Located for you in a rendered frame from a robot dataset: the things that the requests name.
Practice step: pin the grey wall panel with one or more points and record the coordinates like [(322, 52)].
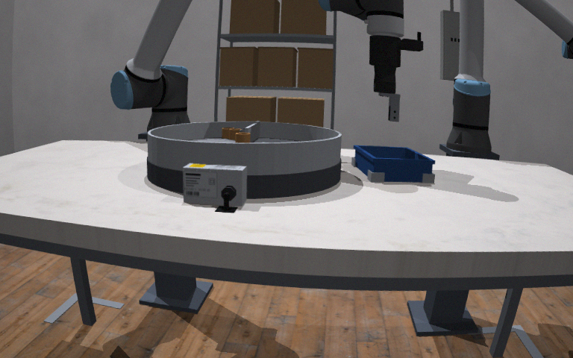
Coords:
[(447, 44)]

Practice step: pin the grey turntable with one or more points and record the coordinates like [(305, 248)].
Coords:
[(291, 153)]

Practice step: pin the metal shelf unit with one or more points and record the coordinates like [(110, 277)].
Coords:
[(276, 38)]

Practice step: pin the grey control box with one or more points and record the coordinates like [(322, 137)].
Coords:
[(212, 183)]

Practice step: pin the white table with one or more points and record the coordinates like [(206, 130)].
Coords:
[(415, 222)]

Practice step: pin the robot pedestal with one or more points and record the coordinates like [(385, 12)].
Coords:
[(444, 306), (175, 291)]

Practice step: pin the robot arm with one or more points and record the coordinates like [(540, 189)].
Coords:
[(158, 44), (472, 39)]

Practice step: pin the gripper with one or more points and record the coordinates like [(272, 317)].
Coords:
[(385, 61)]

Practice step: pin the brown cardboard box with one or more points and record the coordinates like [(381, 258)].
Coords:
[(254, 17), (252, 108), (315, 68), (276, 66), (300, 111), (304, 17), (238, 66)]

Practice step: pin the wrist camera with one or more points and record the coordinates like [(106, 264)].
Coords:
[(411, 44)]

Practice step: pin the blue crate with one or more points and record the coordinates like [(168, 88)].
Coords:
[(395, 165)]

